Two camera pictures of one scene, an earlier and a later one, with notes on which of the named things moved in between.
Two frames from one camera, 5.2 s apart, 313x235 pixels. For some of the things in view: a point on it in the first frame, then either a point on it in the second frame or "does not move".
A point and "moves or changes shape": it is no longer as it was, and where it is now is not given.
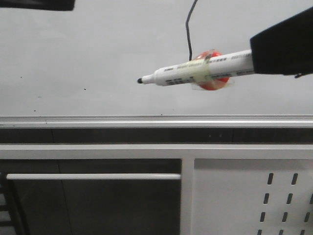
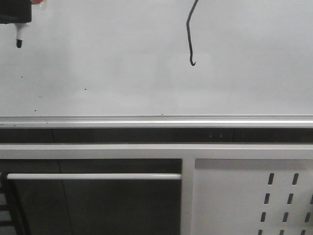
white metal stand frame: [187, 152] does not move
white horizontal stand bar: [93, 176] does not move
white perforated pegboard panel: [252, 197] does not move
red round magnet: [212, 84] moves or changes shape
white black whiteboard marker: [235, 64] -> [19, 28]
